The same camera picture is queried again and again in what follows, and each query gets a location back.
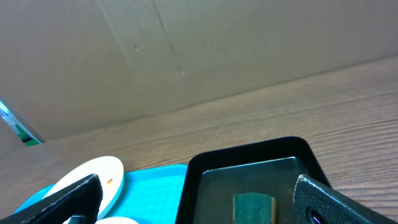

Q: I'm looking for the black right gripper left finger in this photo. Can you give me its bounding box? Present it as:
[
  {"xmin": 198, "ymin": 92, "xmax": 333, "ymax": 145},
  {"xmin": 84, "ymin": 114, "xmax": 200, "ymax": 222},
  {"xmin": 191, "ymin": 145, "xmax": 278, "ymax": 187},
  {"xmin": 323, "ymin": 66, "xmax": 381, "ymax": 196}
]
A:
[{"xmin": 1, "ymin": 174, "xmax": 103, "ymax": 224}]

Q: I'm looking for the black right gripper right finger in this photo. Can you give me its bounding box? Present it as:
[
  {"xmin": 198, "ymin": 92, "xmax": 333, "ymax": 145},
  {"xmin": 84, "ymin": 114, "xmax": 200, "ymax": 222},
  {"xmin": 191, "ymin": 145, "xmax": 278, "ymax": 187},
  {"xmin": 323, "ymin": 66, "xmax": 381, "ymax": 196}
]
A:
[{"xmin": 294, "ymin": 174, "xmax": 397, "ymax": 224}]

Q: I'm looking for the white plate with red stain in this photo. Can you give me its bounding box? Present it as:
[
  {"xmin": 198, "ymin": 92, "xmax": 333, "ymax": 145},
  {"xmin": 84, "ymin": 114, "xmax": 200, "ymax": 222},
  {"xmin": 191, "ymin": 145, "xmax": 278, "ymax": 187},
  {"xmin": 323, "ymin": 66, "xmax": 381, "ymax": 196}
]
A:
[{"xmin": 43, "ymin": 156, "xmax": 124, "ymax": 220}]

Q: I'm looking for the green yellow sponge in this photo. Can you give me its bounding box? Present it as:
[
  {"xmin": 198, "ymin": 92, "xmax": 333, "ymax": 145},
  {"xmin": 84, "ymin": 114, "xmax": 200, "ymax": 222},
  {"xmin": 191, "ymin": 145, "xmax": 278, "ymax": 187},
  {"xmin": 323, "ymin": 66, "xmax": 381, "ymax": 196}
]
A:
[{"xmin": 232, "ymin": 192, "xmax": 277, "ymax": 224}]

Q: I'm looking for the white plate front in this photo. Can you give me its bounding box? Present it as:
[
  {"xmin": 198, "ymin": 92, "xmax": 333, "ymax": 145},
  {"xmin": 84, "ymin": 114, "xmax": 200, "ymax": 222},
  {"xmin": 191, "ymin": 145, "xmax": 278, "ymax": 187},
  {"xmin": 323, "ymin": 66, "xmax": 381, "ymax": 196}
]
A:
[{"xmin": 95, "ymin": 217, "xmax": 139, "ymax": 224}]

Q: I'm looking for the black rectangular tray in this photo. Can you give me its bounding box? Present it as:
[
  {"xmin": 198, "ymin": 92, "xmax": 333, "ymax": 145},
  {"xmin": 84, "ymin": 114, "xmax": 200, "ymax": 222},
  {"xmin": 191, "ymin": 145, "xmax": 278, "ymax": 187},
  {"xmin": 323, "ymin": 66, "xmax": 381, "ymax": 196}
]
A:
[{"xmin": 175, "ymin": 136, "xmax": 330, "ymax": 224}]

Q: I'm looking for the blue plastic tray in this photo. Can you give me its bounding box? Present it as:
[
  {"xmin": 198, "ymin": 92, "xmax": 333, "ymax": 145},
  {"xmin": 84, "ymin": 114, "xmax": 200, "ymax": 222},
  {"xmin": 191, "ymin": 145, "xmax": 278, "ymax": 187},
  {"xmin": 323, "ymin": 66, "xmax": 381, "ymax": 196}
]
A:
[{"xmin": 14, "ymin": 164, "xmax": 188, "ymax": 224}]

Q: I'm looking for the brown cardboard backdrop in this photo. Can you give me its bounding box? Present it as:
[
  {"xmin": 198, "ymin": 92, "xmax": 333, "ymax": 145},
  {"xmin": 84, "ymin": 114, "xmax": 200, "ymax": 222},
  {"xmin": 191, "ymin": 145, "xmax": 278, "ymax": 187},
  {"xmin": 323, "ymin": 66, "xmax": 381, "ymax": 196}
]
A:
[{"xmin": 1, "ymin": 0, "xmax": 397, "ymax": 141}]

